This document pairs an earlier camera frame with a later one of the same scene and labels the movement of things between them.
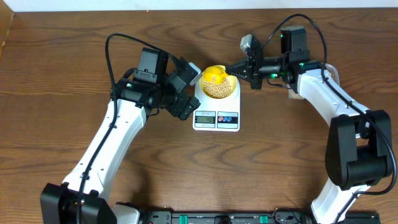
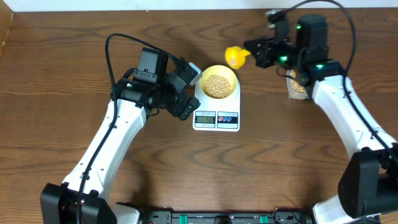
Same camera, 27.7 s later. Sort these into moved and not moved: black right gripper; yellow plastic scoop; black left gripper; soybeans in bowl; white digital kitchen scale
Moved: black right gripper; yellow plastic scoop
Not moved: white digital kitchen scale; black left gripper; soybeans in bowl
